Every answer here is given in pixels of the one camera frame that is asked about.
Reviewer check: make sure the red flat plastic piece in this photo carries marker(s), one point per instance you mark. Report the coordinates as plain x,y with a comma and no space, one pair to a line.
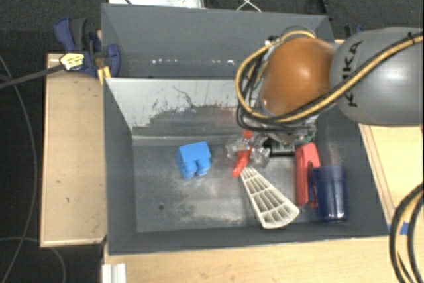
303,175

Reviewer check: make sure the white lattice scoop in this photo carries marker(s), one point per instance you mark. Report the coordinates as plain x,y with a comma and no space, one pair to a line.
266,200

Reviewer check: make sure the dark blue cup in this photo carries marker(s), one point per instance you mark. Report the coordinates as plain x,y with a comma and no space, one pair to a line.
331,192

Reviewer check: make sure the blue toy block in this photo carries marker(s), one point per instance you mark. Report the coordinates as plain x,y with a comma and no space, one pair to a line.
193,157

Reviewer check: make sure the grey metal bin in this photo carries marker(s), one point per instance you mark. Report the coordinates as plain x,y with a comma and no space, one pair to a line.
185,202

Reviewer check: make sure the pale wood board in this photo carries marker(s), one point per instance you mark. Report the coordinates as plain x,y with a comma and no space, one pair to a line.
74,155

